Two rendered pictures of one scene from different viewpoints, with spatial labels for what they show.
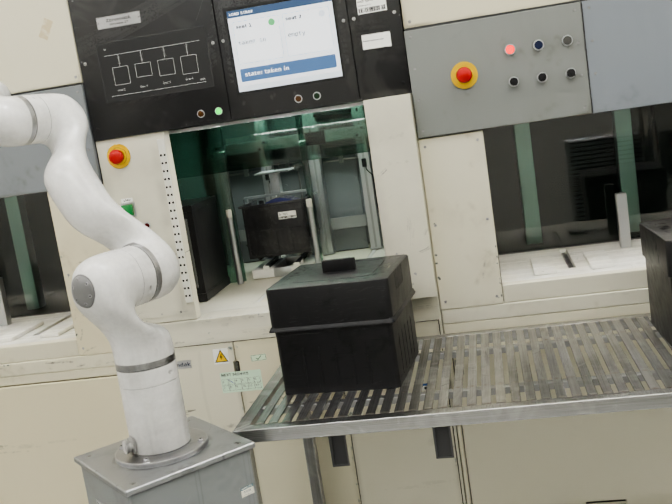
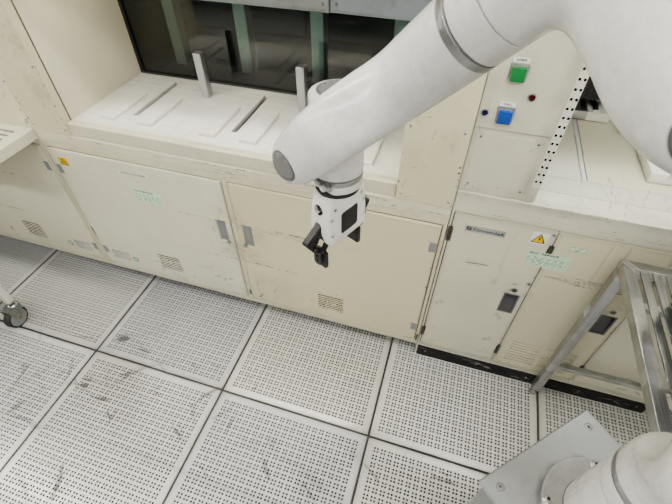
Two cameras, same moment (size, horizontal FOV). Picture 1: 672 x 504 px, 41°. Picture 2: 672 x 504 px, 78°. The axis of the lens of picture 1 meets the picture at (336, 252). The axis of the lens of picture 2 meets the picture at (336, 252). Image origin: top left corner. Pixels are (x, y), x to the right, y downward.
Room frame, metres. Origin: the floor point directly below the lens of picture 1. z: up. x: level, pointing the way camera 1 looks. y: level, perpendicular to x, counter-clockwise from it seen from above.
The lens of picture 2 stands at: (1.53, 0.84, 1.59)
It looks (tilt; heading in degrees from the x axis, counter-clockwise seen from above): 46 degrees down; 7
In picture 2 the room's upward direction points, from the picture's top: straight up
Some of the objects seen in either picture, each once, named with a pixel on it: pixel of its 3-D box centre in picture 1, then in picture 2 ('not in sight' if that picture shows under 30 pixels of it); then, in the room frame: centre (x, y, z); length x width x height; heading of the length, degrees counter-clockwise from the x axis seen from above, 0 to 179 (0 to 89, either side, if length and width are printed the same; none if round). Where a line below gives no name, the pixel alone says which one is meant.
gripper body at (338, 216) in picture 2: not in sight; (337, 204); (2.09, 0.90, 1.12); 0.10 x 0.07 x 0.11; 145
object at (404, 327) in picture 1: (349, 338); not in sight; (2.08, 0.00, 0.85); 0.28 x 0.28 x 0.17; 74
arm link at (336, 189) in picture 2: not in sight; (336, 176); (2.09, 0.90, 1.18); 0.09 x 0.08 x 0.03; 145
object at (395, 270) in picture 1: (341, 285); not in sight; (2.08, 0.00, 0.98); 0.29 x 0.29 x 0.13; 74
